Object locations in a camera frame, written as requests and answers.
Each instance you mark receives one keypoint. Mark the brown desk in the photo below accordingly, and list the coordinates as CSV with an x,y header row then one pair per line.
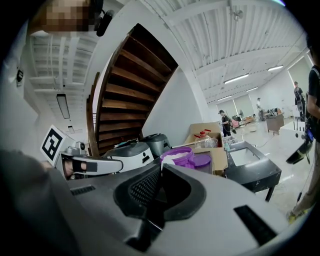
x,y
275,123

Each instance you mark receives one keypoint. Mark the large brown cardboard box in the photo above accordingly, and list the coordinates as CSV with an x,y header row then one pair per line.
x,y
202,128

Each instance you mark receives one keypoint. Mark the white and navy appliance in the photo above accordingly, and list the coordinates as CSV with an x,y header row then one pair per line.
x,y
130,155

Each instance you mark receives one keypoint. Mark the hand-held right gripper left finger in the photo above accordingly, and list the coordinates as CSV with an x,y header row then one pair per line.
x,y
100,212

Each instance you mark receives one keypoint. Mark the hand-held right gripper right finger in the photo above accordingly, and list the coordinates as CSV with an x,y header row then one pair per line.
x,y
220,200

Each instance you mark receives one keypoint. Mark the person's head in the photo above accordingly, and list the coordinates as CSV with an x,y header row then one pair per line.
x,y
65,15

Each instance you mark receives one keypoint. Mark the purple round lid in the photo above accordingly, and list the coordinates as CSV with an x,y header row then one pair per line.
x,y
201,162

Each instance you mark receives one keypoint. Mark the dark grey appliance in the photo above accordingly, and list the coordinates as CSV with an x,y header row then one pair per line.
x,y
157,143

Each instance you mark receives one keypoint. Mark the black curved tray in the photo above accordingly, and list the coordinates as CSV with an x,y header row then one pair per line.
x,y
298,152

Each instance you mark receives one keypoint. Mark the fluorescent ceiling light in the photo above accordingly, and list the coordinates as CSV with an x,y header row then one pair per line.
x,y
236,78
224,98
252,89
275,68

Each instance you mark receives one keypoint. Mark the white counter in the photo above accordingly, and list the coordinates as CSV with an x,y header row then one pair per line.
x,y
292,130

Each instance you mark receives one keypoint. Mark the black ceiling lamp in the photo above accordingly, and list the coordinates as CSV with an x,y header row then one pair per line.
x,y
63,106

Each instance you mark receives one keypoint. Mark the metal tube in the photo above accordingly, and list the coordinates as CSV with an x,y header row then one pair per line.
x,y
182,145

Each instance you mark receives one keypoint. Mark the wooden staircase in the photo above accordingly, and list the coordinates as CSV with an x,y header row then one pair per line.
x,y
125,100

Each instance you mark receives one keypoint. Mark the black sink cabinet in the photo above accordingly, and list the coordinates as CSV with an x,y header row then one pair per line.
x,y
252,170

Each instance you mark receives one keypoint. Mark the white powder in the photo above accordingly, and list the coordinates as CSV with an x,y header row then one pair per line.
x,y
175,155

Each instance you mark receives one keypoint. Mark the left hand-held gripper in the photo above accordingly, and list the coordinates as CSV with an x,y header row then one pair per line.
x,y
51,142

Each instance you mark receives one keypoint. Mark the black head camera mount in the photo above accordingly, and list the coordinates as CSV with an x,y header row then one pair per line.
x,y
103,20

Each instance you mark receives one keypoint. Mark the clear bottle with red cap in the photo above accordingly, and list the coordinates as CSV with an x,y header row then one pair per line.
x,y
206,141

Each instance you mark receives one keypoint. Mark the purple plastic tub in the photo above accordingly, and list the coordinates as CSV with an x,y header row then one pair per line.
x,y
185,161

